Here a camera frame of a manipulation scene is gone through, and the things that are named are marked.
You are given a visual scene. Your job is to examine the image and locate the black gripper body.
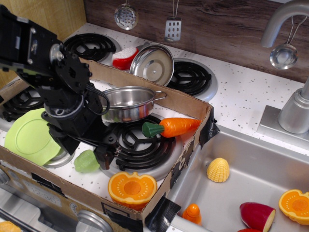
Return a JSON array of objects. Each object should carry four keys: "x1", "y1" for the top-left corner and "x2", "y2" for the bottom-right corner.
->
[{"x1": 41, "y1": 89, "x2": 119, "y2": 155}]

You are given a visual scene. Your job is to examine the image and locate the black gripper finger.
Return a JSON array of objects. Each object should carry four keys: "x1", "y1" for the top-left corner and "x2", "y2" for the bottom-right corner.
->
[{"x1": 94, "y1": 145, "x2": 121, "y2": 170}]

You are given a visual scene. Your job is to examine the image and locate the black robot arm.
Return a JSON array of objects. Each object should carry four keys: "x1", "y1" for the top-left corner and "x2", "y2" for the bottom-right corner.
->
[{"x1": 0, "y1": 6, "x2": 120, "y2": 170}]

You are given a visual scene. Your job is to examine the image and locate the stainless steel pot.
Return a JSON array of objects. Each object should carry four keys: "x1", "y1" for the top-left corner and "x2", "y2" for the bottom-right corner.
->
[{"x1": 102, "y1": 86, "x2": 167, "y2": 123}]

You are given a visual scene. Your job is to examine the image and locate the steel pot lid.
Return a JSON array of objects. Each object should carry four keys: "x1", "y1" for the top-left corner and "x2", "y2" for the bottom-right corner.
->
[{"x1": 129, "y1": 44, "x2": 174, "y2": 86}]

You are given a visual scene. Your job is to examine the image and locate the black front right burner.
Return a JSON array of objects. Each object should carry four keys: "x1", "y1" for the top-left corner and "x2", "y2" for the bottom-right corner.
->
[{"x1": 100, "y1": 114, "x2": 183, "y2": 181}]

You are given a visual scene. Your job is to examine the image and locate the orange pumpkin half in fence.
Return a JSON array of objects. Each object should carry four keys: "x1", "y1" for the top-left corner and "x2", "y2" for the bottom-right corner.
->
[{"x1": 108, "y1": 172, "x2": 157, "y2": 211}]

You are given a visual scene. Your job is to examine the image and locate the light green plastic plate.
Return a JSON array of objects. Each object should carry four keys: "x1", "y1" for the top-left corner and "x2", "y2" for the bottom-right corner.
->
[{"x1": 4, "y1": 108, "x2": 61, "y2": 166}]

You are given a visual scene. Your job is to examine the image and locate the silver stove knob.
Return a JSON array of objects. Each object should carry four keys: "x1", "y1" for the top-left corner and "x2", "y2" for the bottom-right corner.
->
[{"x1": 75, "y1": 210, "x2": 113, "y2": 232}]

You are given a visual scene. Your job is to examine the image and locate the orange toy carrot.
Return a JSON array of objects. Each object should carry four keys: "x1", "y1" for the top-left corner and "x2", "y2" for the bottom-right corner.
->
[{"x1": 142, "y1": 117, "x2": 201, "y2": 138}]

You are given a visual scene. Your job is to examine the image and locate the red white toy mushroom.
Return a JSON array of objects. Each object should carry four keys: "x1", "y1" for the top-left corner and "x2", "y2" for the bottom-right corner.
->
[{"x1": 112, "y1": 47, "x2": 139, "y2": 70}]

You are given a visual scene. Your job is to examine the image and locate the black back left burner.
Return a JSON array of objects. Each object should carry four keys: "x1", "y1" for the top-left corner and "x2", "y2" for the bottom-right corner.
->
[{"x1": 64, "y1": 33, "x2": 121, "y2": 66}]

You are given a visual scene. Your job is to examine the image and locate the brown cardboard fence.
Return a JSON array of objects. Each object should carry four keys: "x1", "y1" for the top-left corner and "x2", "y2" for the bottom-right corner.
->
[{"x1": 0, "y1": 61, "x2": 220, "y2": 232}]

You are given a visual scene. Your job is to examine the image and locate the black back right burner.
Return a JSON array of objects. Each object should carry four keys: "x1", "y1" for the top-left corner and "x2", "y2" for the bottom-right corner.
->
[{"x1": 168, "y1": 58, "x2": 218, "y2": 102}]

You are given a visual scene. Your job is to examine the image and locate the yellow toy corn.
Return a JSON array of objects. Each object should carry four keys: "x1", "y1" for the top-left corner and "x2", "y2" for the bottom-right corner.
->
[{"x1": 207, "y1": 158, "x2": 230, "y2": 183}]

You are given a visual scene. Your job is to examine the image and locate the hanging steel skimmer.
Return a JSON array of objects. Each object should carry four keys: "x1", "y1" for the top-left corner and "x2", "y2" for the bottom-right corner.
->
[{"x1": 114, "y1": 0, "x2": 139, "y2": 30}]

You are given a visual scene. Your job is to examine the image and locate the yellow toy at bottom left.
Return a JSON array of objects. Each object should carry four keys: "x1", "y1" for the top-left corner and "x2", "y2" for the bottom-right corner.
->
[{"x1": 0, "y1": 221, "x2": 21, "y2": 232}]

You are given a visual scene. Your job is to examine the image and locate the hanging steel slotted spatula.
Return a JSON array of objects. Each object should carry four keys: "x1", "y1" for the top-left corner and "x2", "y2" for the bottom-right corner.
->
[{"x1": 164, "y1": 1, "x2": 182, "y2": 43}]

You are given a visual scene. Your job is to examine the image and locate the silver sink basin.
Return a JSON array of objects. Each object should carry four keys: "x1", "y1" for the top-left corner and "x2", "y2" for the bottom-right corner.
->
[{"x1": 168, "y1": 126, "x2": 309, "y2": 232}]

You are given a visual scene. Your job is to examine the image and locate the red toy at bottom edge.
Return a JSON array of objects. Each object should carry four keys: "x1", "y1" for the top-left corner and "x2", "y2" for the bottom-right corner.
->
[{"x1": 237, "y1": 228, "x2": 261, "y2": 232}]

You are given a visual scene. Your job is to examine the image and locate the red toy apple slice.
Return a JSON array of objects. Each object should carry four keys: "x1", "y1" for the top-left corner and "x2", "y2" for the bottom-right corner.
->
[{"x1": 239, "y1": 202, "x2": 276, "y2": 232}]

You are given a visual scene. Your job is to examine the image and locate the silver faucet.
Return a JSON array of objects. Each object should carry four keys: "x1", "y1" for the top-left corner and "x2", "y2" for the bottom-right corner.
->
[{"x1": 257, "y1": 0, "x2": 309, "y2": 149}]

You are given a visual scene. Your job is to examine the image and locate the orange pumpkin half in sink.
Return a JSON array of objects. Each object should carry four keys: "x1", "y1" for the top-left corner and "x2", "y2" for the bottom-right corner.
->
[{"x1": 279, "y1": 189, "x2": 309, "y2": 225}]

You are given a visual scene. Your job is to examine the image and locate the hanging steel ladle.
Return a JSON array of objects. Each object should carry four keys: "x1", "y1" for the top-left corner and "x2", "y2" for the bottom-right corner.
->
[{"x1": 269, "y1": 16, "x2": 307, "y2": 70}]

